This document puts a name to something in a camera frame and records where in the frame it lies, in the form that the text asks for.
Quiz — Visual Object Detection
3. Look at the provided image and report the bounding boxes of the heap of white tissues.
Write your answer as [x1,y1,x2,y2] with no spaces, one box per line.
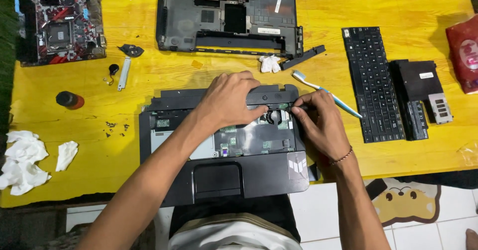
[0,130,52,197]

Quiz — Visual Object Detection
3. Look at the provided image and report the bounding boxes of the person's white shirt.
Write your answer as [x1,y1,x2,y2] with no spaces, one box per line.
[167,213,304,250]

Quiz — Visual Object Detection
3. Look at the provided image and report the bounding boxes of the black plastic speaker part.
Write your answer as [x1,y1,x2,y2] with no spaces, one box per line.
[117,44,145,58]

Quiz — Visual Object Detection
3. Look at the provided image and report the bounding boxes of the blue white toothbrush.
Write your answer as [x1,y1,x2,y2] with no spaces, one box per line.
[292,70,363,119]

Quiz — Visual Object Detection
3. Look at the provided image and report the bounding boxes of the red black computer motherboard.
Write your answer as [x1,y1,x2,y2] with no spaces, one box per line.
[14,0,108,67]

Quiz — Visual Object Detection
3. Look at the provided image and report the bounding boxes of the beaded wrist bracelet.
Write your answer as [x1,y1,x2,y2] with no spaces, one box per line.
[329,145,354,166]

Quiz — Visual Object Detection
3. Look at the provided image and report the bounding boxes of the person's right hand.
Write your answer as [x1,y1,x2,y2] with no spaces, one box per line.
[291,90,354,163]

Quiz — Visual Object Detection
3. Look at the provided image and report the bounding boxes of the folded white tissue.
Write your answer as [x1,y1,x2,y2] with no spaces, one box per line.
[55,141,79,172]

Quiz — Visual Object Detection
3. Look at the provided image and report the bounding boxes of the person's black shorts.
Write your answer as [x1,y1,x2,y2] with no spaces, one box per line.
[169,194,301,243]

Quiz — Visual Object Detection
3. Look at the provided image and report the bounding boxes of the black laptop bottom case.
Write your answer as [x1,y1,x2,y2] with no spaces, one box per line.
[156,0,304,59]

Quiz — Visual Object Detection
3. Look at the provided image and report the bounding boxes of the clear plastic wrapper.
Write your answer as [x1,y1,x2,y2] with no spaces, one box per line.
[457,141,478,167]

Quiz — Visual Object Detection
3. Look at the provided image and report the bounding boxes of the small crumpled white tissue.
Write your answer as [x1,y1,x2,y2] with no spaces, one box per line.
[259,55,282,74]

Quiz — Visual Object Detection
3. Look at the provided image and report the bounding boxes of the black bottle with red label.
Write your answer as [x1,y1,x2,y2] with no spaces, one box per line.
[56,91,85,111]

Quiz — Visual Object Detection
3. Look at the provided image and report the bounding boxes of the black laptop battery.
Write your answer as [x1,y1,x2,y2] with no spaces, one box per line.
[406,100,429,142]

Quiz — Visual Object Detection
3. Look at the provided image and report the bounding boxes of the silver metal bracket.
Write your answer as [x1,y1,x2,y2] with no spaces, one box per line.
[117,56,132,92]

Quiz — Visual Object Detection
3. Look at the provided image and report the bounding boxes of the black laptop body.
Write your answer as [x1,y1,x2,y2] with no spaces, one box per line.
[138,84,311,208]

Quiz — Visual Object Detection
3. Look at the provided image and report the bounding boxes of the group of small screws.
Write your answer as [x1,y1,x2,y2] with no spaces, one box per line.
[104,121,130,138]

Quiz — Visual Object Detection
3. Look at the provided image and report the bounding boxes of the red tissue packet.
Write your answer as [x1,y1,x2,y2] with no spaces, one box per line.
[445,14,478,95]

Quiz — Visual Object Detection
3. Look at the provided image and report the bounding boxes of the person's left hand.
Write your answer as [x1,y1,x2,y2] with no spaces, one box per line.
[197,70,269,132]

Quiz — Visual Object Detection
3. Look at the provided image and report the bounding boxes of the black laptop keyboard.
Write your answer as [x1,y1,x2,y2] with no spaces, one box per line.
[341,26,406,144]

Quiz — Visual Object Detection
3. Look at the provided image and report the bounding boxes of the black plastic hinge strip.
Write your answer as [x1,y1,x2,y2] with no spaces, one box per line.
[280,45,326,71]

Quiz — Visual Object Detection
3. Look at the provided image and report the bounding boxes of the bear face floor mat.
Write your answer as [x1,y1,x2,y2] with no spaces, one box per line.
[364,178,442,227]

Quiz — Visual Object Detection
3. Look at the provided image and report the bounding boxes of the black laptop cover panel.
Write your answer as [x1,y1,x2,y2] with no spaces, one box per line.
[389,59,438,124]

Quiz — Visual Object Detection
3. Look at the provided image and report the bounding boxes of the round coin cell with wire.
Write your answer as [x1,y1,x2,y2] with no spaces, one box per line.
[103,63,120,86]

